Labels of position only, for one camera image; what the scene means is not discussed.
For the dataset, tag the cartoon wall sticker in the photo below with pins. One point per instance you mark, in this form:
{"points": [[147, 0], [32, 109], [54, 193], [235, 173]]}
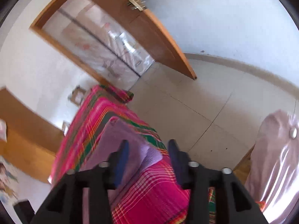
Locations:
{"points": [[8, 182]]}

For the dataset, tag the pink padded headboard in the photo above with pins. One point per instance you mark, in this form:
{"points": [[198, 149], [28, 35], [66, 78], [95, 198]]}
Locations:
{"points": [[275, 156]]}

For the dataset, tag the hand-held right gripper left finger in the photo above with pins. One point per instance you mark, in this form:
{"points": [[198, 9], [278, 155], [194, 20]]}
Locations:
{"points": [[123, 161]]}

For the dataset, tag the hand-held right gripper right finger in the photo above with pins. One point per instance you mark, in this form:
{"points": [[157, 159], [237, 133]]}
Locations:
{"points": [[174, 163]]}

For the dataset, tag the wooden wardrobe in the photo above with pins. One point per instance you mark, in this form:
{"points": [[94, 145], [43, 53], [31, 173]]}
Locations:
{"points": [[28, 133]]}

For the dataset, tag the cardboard box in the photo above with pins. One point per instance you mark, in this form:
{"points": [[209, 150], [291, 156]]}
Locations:
{"points": [[77, 96]]}

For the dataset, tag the white plastic bag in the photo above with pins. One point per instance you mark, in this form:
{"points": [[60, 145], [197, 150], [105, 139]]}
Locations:
{"points": [[2, 130]]}

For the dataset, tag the wooden door frame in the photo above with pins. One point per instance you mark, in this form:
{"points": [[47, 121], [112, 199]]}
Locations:
{"points": [[65, 51]]}

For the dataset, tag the black curtain strip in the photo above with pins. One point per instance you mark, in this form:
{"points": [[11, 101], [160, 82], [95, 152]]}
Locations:
{"points": [[100, 43]]}

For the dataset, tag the purple fleece pants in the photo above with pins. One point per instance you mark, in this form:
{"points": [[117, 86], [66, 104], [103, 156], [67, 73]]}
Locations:
{"points": [[139, 149]]}

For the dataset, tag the plaid bed sheet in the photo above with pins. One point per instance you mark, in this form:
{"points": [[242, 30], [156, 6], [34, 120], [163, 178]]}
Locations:
{"points": [[149, 191]]}

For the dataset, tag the white box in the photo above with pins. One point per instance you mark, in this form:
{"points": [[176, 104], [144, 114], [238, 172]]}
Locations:
{"points": [[65, 127]]}

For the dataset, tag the wooden door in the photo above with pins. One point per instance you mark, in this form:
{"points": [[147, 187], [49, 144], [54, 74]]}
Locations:
{"points": [[144, 32]]}

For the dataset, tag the white floral curtain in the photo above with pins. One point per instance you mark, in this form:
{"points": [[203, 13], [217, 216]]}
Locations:
{"points": [[98, 35]]}

